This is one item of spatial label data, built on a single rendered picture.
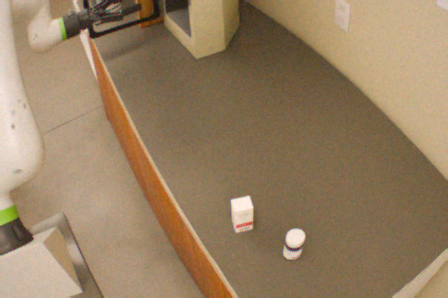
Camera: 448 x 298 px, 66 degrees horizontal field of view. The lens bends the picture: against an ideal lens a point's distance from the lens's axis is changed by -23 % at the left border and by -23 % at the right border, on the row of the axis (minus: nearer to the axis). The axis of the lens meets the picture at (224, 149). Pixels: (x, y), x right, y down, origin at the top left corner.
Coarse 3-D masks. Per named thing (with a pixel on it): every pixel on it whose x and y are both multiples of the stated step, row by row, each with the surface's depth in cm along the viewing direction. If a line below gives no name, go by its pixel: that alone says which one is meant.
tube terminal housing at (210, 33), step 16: (192, 0) 126; (208, 0) 129; (224, 0) 134; (192, 16) 131; (208, 16) 134; (224, 16) 138; (176, 32) 153; (192, 32) 137; (208, 32) 139; (224, 32) 142; (192, 48) 144; (208, 48) 144; (224, 48) 147
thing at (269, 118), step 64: (128, 64) 146; (192, 64) 143; (256, 64) 141; (320, 64) 141; (192, 128) 121; (256, 128) 120; (320, 128) 119; (384, 128) 118; (192, 192) 106; (256, 192) 105; (320, 192) 104; (384, 192) 102; (256, 256) 93; (320, 256) 91; (384, 256) 88
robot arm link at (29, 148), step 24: (0, 0) 68; (0, 24) 68; (0, 48) 68; (0, 72) 67; (0, 96) 67; (24, 96) 71; (0, 120) 66; (24, 120) 69; (0, 144) 65; (24, 144) 67; (0, 168) 66; (24, 168) 68
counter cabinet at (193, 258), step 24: (96, 72) 232; (120, 120) 185; (120, 144) 232; (144, 168) 163; (144, 192) 207; (168, 216) 156; (192, 240) 126; (192, 264) 153; (216, 288) 126; (408, 288) 89
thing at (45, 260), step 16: (48, 240) 75; (64, 240) 95; (0, 256) 69; (16, 256) 67; (32, 256) 69; (48, 256) 72; (64, 256) 85; (0, 272) 67; (16, 272) 70; (32, 272) 72; (48, 272) 75; (64, 272) 77; (0, 288) 71; (16, 288) 73; (32, 288) 76; (48, 288) 78; (64, 288) 81; (80, 288) 85
